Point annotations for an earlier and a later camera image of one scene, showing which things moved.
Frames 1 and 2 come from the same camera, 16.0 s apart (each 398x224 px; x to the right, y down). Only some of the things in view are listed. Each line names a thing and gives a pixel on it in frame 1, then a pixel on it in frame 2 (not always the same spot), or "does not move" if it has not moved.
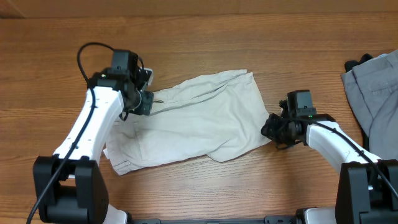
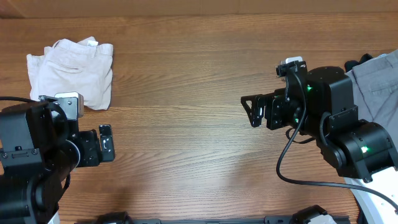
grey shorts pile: x=374 y=88 does not move
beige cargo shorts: x=218 y=117 to x=68 y=66
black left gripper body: x=141 y=102 to x=90 y=154
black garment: x=351 y=63 does not move
